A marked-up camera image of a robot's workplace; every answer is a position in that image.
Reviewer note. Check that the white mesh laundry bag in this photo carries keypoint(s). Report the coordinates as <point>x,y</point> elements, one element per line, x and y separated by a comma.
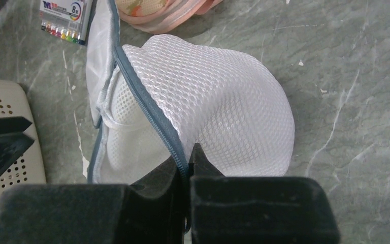
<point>155,102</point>

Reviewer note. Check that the pack of coloured markers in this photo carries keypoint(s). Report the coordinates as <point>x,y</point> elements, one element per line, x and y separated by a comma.
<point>66,19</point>

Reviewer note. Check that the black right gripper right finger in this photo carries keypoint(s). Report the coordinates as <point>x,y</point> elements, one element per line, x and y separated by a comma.
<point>256,209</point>

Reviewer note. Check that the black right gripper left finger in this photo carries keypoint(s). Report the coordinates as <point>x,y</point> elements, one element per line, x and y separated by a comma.
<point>151,210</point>

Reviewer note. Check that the peach patterned laundry bag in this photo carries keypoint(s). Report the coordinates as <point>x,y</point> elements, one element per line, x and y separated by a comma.
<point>161,16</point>

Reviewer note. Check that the cream plastic laundry basket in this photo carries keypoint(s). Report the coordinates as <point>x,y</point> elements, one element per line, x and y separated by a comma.
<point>21,161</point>

